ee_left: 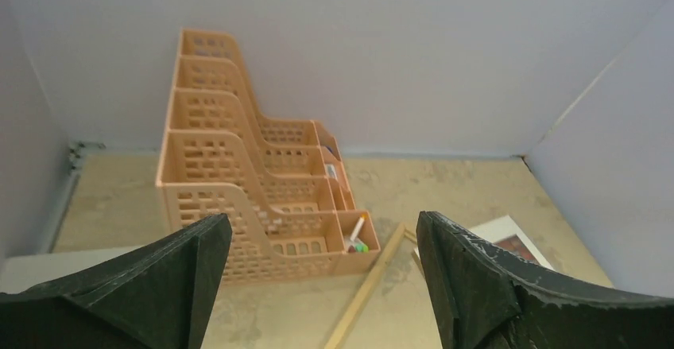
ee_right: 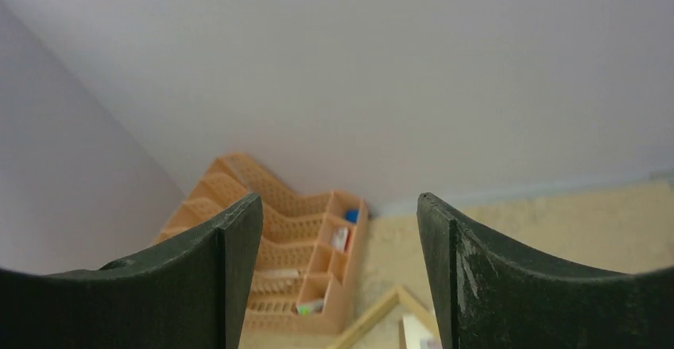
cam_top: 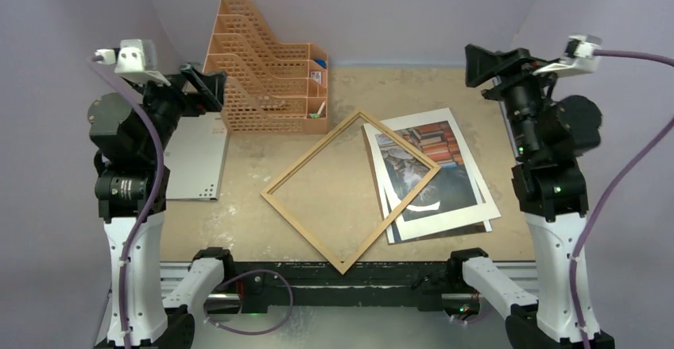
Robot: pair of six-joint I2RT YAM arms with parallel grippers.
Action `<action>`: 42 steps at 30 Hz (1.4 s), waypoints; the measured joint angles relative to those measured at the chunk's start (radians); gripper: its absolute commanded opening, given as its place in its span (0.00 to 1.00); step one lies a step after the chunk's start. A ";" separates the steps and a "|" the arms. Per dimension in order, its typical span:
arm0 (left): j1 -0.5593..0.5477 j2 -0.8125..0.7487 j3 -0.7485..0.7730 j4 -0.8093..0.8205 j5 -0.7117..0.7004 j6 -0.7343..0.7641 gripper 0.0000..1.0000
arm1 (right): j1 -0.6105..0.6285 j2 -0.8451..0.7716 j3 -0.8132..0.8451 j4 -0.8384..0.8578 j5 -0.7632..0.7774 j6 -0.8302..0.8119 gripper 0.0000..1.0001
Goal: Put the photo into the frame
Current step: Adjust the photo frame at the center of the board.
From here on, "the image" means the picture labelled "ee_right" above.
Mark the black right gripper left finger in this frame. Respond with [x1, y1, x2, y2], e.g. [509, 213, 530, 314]
[1, 193, 263, 348]

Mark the orange plastic file organizer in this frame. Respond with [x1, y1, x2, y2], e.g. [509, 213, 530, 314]
[153, 153, 370, 335]

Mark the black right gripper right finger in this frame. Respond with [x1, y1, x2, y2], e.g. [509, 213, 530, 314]
[417, 192, 673, 348]

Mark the blue item in organizer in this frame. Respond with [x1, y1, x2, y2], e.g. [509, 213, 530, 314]
[344, 209, 359, 224]

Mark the wooden picture frame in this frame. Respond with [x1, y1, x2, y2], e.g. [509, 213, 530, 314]
[327, 285, 440, 349]

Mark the green white item in organizer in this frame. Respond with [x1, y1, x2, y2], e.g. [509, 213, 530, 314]
[296, 298, 325, 316]

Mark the white photo mat board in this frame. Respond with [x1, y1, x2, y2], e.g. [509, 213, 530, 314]
[399, 313, 443, 349]

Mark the red white item in organizer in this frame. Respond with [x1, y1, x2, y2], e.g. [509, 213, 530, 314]
[330, 227, 350, 253]

